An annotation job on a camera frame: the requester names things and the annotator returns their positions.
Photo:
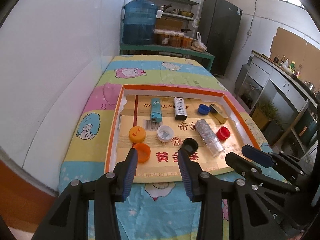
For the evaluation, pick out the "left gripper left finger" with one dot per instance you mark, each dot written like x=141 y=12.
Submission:
x=68 y=217

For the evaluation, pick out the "floral lighter with clear base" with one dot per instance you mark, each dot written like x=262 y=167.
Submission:
x=209 y=137

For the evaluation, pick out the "plastic bag of food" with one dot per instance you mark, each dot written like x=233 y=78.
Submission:
x=197 y=45

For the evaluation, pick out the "teal patterned lighter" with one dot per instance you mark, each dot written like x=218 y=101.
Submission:
x=156 y=112

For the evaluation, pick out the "white hello kitty box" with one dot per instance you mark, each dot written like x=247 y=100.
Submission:
x=180 y=110

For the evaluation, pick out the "green low bench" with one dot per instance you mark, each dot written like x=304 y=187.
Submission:
x=169 y=49

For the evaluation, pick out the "gold rectangular box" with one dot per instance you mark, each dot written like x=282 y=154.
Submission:
x=218 y=113

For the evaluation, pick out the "brown cardboard box on shelf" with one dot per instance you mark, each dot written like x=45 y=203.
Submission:
x=168 y=24

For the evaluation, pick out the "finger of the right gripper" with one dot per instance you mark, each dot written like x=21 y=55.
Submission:
x=278 y=161
x=254 y=174

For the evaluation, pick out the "metal kitchen shelf rack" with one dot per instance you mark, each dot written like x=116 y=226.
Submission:
x=175 y=3

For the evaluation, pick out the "black bottle cap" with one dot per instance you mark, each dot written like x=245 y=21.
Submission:
x=190 y=145

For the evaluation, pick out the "blue water jug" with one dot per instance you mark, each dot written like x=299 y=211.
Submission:
x=139 y=22

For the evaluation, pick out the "orange rimmed cardboard tray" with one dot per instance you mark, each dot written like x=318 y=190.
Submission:
x=133 y=108

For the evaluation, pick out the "white bottle cap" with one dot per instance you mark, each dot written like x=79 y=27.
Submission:
x=165 y=133

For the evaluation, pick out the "white kitchen counter cabinet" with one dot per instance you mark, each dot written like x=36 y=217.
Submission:
x=259 y=80

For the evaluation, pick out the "red bottle cap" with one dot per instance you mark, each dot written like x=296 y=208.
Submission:
x=223 y=133

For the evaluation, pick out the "orange yellow bottle cap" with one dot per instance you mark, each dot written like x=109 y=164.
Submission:
x=137 y=134

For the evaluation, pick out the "colourful cartoon sheep quilt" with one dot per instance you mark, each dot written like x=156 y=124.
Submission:
x=152 y=210

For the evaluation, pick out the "dark grey refrigerator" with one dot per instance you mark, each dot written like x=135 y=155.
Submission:
x=219 y=26

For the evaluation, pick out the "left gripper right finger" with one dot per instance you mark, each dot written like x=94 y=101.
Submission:
x=203 y=187

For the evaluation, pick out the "blue bottle cap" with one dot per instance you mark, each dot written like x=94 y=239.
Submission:
x=203 y=109

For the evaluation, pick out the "green plant in crate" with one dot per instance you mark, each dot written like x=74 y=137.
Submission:
x=264 y=113

